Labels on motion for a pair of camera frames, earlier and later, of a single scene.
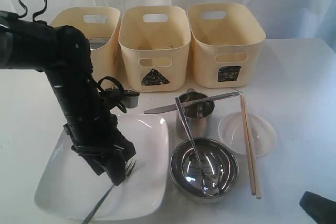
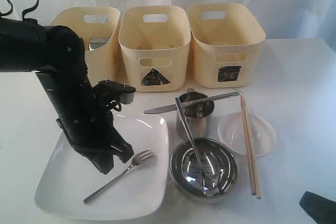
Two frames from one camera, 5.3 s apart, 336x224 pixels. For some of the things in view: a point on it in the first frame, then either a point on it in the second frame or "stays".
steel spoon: [209, 183] stays
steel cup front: [96, 43] stays
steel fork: [130, 164] -> [139, 158]
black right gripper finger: [321, 209] stays
